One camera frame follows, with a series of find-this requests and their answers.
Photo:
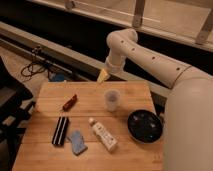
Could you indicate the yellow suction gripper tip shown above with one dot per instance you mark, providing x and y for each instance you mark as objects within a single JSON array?
[{"x": 103, "y": 76}]

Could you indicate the black white striped eraser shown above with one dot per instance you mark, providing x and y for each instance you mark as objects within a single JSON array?
[{"x": 60, "y": 131}]

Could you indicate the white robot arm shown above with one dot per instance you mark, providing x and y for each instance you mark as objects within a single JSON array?
[{"x": 188, "y": 128}]

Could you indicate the translucent ceramic cup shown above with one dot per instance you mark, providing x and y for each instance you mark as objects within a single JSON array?
[{"x": 112, "y": 99}]

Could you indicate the blue object on floor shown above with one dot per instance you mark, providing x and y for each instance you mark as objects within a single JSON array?
[{"x": 58, "y": 78}]

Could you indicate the white tube bottle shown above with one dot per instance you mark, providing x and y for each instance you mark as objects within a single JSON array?
[{"x": 106, "y": 138}]

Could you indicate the black bowl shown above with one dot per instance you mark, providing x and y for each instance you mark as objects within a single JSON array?
[{"x": 144, "y": 126}]

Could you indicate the blue sponge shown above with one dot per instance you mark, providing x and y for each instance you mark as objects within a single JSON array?
[{"x": 77, "y": 142}]

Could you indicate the black chair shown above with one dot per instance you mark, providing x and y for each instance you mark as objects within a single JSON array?
[{"x": 12, "y": 94}]

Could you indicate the metal rail beam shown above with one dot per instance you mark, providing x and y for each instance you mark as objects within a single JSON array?
[{"x": 71, "y": 57}]

